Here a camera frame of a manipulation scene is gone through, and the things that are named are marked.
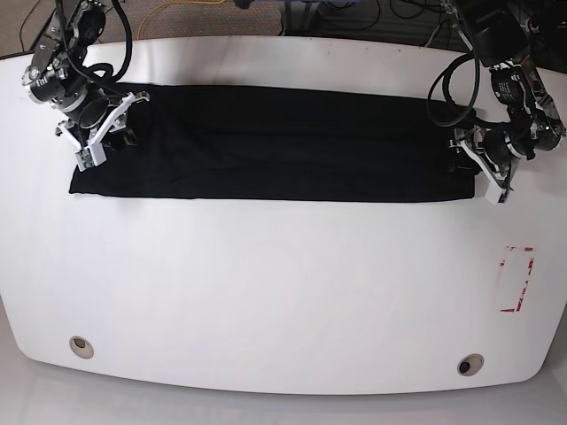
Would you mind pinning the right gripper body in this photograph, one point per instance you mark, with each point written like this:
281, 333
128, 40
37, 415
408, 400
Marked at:
85, 122

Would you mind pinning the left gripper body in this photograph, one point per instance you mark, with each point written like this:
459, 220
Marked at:
498, 148

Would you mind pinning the black t-shirt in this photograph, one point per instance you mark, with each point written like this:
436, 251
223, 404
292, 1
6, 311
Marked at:
262, 143

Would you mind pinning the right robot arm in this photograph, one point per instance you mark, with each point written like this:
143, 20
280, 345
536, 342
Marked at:
57, 74

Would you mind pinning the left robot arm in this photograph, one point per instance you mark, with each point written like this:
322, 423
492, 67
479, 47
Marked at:
497, 42

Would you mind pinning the red tape marking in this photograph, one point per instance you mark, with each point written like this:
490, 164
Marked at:
513, 278

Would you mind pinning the right table grommet hole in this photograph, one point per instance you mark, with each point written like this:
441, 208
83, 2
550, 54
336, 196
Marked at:
470, 365

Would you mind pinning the table grommet hole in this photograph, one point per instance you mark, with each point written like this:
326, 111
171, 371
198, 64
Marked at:
470, 365
81, 347

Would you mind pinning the left table grommet hole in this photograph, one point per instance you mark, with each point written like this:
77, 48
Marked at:
81, 347

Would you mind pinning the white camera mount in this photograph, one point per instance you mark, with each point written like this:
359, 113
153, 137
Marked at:
90, 154
499, 186

